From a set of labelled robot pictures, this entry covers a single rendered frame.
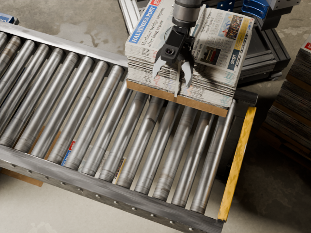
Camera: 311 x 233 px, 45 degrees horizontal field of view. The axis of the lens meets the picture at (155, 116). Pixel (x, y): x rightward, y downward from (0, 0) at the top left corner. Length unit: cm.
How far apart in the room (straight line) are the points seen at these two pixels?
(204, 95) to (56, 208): 116
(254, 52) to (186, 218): 134
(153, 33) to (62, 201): 119
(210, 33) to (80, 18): 162
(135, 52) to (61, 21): 159
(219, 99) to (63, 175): 58
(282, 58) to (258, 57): 13
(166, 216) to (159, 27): 62
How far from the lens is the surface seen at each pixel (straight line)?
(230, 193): 126
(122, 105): 141
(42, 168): 135
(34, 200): 219
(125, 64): 150
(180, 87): 130
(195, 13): 109
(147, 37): 125
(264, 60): 228
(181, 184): 127
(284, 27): 279
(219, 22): 134
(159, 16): 133
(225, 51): 124
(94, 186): 129
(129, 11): 246
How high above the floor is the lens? 201
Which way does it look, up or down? 62 degrees down
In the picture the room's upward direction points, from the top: 2 degrees counter-clockwise
